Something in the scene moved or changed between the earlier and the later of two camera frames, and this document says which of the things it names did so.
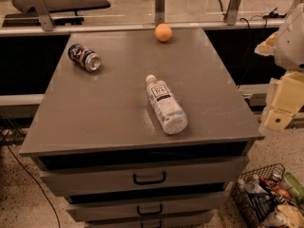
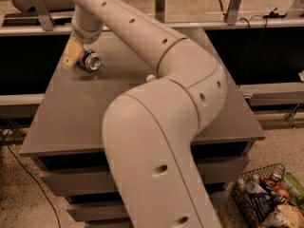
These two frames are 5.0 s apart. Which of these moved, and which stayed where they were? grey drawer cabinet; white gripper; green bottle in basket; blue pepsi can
Moved: white gripper
Stayed: green bottle in basket; grey drawer cabinet; blue pepsi can
